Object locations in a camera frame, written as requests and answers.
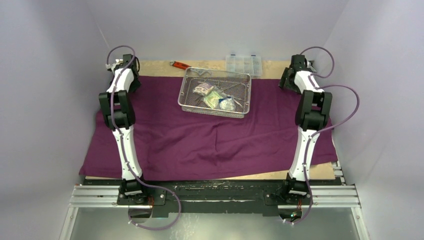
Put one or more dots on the clear plastic compartment box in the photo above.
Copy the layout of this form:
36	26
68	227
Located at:
239	66

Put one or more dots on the purple cloth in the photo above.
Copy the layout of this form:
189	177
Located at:
174	145

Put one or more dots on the metal wire mesh tray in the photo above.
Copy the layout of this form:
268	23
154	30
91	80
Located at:
238	89

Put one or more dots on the blue white gauze packet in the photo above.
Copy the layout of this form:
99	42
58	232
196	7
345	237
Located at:
227	104

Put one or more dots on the green white gauze packet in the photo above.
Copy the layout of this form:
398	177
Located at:
212	99

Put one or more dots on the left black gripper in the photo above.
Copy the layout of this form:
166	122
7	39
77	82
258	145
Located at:
136	86

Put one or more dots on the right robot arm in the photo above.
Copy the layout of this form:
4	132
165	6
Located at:
312	115

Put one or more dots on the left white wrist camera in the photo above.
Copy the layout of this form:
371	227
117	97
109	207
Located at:
111	66

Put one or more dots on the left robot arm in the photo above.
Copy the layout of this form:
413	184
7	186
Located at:
119	116

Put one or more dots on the orange handled adjustable wrench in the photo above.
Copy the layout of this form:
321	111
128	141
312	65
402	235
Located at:
179	65

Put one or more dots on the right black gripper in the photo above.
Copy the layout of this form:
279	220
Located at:
286	81

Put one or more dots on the pink white gauze packet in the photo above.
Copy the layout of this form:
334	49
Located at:
203	89

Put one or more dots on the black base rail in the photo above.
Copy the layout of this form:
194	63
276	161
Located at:
166	201

